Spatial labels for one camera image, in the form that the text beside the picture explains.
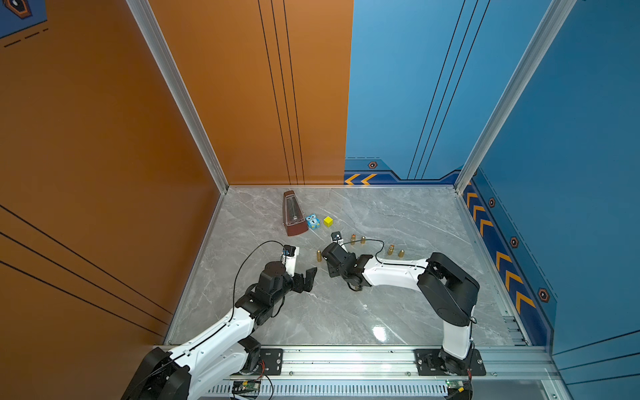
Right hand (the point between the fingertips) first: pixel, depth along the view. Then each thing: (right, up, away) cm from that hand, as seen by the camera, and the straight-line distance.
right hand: (334, 260), depth 93 cm
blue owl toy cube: (-9, +14, +12) cm, 21 cm away
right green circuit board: (+36, -32, -21) cm, 53 cm away
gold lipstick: (+8, +7, +6) cm, 12 cm away
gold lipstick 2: (+22, +4, +1) cm, 22 cm away
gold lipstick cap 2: (+26, +2, +2) cm, 26 cm away
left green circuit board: (-27, -32, -21) cm, 47 cm away
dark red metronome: (-16, +15, +6) cm, 23 cm away
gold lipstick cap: (+12, +7, +6) cm, 15 cm away
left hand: (-10, +1, -9) cm, 13 cm away
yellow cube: (-2, +14, +12) cm, 18 cm away
